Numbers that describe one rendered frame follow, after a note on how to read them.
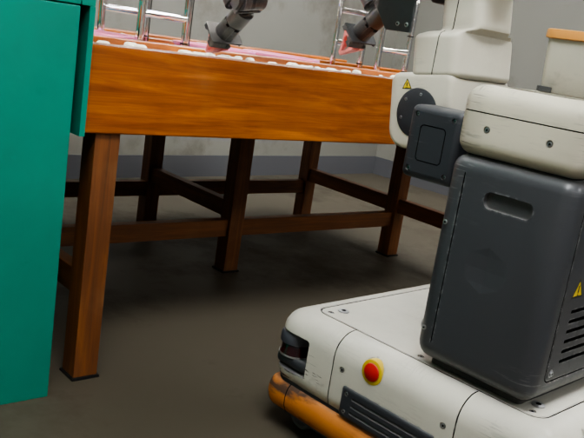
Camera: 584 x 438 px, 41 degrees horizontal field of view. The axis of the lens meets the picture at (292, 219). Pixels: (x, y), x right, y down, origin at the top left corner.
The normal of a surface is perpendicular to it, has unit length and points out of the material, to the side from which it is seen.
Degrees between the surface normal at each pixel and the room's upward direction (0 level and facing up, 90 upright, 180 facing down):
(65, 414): 0
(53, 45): 90
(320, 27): 90
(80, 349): 90
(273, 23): 90
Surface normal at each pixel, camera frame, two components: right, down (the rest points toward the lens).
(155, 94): 0.63, 0.27
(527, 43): -0.72, 0.05
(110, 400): 0.15, -0.96
